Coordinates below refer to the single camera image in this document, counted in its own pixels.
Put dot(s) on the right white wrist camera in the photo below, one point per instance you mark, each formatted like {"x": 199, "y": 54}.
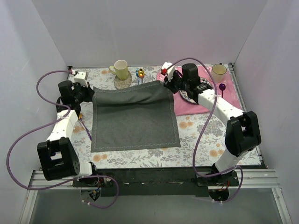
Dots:
{"x": 167, "y": 69}

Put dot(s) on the gold spoon purple handle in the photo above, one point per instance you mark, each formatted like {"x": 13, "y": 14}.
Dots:
{"x": 84, "y": 126}

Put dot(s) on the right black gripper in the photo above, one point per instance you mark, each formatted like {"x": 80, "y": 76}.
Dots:
{"x": 172, "y": 83}

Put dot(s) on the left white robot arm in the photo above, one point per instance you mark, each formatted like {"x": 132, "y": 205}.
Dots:
{"x": 57, "y": 155}

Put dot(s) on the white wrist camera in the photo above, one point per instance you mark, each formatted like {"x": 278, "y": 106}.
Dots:
{"x": 167, "y": 69}
{"x": 80, "y": 77}

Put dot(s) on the gold bowl spoon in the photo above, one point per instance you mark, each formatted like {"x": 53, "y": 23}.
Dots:
{"x": 141, "y": 76}

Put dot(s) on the grey cloth napkin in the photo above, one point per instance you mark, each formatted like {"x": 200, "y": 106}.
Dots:
{"x": 135, "y": 118}

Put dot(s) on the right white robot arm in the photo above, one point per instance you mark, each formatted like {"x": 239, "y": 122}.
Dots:
{"x": 242, "y": 128}

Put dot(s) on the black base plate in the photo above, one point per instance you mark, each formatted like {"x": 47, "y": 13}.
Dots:
{"x": 165, "y": 181}

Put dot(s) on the pink floral placemat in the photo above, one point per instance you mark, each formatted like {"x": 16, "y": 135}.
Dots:
{"x": 183, "y": 107}

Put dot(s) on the round woven coaster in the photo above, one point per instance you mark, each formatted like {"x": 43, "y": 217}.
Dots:
{"x": 123, "y": 84}

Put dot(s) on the cream mug dark rim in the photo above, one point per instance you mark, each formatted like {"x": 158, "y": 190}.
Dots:
{"x": 218, "y": 72}

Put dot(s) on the yellow-green mug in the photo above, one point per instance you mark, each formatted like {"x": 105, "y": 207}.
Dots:
{"x": 120, "y": 69}

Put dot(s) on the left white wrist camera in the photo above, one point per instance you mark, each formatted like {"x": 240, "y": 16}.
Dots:
{"x": 80, "y": 77}

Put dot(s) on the blue floral plate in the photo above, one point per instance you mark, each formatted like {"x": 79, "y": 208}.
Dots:
{"x": 184, "y": 95}

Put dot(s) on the floral tablecloth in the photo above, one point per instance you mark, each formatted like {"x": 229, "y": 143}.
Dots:
{"x": 210, "y": 148}

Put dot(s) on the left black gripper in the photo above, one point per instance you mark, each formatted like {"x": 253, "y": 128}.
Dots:
{"x": 86, "y": 94}

